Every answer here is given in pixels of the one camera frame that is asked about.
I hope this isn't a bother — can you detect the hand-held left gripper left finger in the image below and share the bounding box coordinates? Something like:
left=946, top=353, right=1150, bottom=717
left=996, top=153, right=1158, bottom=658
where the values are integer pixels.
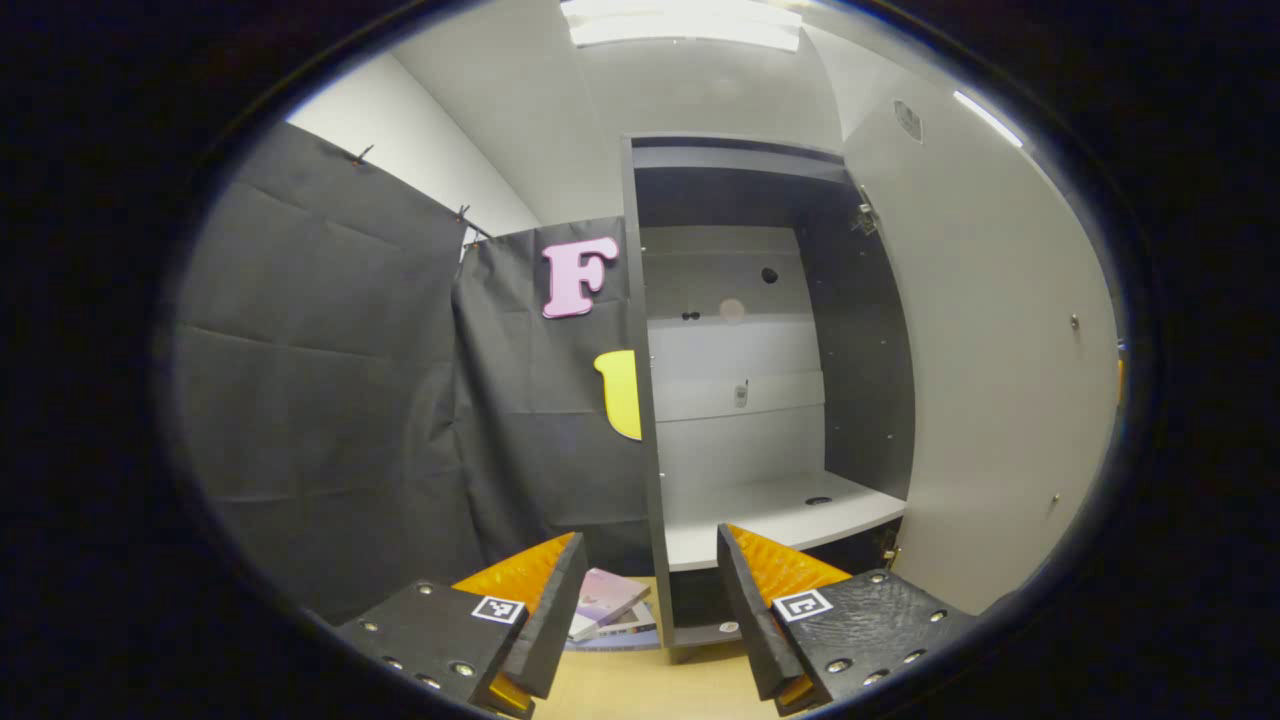
left=335, top=530, right=589, bottom=719

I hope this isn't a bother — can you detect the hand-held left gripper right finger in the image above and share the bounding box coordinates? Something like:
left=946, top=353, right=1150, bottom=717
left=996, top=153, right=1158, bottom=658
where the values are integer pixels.
left=716, top=522, right=979, bottom=716

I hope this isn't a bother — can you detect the dark grey cabinet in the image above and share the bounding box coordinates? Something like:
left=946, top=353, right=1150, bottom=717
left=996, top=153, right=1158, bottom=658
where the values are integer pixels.
left=620, top=133, right=916, bottom=661

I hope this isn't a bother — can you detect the grey cabinet door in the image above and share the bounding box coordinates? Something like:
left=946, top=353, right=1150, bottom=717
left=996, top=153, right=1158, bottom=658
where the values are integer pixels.
left=800, top=20, right=1126, bottom=616

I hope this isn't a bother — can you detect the white cabinet shelf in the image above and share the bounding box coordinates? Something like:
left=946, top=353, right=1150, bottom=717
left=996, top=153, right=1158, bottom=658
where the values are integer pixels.
left=662, top=470, right=907, bottom=573

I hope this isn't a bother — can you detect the pink book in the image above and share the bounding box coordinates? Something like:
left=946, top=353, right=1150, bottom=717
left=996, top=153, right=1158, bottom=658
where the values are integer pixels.
left=568, top=567, right=653, bottom=641

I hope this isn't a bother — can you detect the black backdrop cloth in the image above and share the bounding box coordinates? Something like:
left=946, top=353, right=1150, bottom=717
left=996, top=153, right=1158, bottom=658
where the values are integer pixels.
left=170, top=122, right=661, bottom=626

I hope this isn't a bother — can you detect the large ceiling light panel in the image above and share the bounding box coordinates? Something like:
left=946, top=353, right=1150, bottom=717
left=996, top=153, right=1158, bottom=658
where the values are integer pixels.
left=558, top=0, right=803, bottom=51

